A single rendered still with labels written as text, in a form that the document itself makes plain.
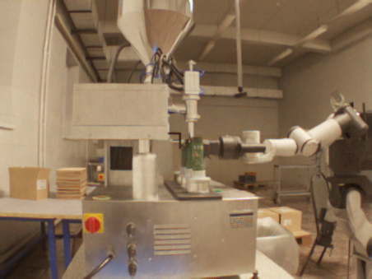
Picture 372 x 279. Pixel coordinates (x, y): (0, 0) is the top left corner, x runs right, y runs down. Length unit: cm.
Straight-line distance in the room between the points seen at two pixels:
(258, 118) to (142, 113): 1143
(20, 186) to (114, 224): 190
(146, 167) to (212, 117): 1082
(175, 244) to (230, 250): 16
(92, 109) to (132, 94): 12
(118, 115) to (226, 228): 43
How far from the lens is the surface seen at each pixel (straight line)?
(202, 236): 84
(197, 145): 86
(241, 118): 1193
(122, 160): 114
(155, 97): 83
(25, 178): 260
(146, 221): 81
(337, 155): 155
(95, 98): 84
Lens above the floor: 115
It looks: 2 degrees up
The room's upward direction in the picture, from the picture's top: straight up
